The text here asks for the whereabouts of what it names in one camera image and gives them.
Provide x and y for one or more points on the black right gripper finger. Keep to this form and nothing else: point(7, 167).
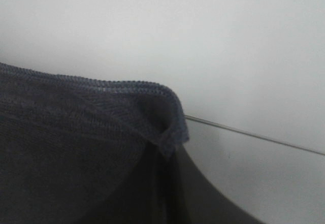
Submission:
point(198, 201)

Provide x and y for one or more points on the dark grey towel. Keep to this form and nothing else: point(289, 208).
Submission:
point(78, 150)

